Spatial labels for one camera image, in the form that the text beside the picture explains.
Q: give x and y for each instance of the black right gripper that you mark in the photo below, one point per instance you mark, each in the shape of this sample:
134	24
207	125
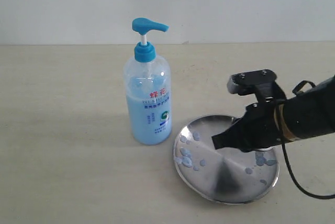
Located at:
259	129

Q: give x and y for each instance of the blue pump lotion bottle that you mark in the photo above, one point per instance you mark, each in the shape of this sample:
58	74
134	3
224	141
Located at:
147	82

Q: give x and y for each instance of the round stainless steel plate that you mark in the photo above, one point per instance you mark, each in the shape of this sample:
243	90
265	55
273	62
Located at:
226	175

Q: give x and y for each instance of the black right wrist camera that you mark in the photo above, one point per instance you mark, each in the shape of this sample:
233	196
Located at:
244	83

